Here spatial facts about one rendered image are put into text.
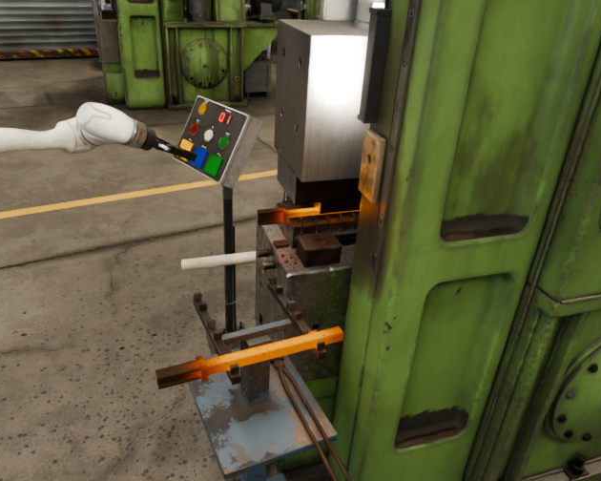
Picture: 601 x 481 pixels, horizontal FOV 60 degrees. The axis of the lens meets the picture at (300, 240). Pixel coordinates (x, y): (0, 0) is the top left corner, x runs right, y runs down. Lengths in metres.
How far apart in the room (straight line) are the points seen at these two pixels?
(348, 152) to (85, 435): 1.56
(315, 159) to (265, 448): 0.77
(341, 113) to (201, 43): 4.95
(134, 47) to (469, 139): 5.35
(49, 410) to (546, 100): 2.17
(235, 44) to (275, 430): 5.50
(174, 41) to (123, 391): 4.54
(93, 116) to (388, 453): 1.40
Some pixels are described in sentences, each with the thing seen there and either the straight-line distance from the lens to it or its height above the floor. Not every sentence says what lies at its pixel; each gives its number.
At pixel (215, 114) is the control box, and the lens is 2.13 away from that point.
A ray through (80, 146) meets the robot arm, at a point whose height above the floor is 1.16.
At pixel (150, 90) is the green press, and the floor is 0.22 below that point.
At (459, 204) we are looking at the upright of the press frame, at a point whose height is 1.20.
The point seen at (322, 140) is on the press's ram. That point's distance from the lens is 1.49.
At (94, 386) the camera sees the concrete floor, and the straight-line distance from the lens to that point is 2.58.
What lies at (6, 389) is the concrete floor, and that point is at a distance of 2.69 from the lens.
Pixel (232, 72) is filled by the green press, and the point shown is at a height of 0.42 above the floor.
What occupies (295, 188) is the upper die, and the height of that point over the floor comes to 1.12.
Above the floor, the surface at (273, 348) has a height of 0.96.
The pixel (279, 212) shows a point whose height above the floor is 1.02.
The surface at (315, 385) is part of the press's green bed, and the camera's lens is 1.87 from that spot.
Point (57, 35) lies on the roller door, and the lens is 9.38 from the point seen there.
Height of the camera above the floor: 1.76
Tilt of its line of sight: 29 degrees down
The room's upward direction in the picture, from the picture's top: 4 degrees clockwise
